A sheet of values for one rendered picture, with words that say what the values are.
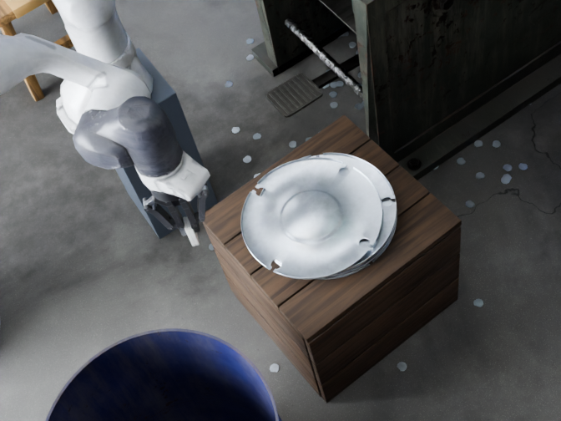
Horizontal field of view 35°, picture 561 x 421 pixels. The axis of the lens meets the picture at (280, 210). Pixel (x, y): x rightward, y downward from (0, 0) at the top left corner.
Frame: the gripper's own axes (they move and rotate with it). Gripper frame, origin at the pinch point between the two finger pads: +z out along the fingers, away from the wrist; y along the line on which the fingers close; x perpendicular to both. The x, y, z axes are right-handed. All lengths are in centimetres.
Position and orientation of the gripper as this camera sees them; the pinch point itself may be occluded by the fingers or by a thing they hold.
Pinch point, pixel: (190, 230)
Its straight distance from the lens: 178.4
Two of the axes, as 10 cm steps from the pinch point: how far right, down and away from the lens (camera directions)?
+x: 2.1, 8.1, -5.5
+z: 1.4, 5.3, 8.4
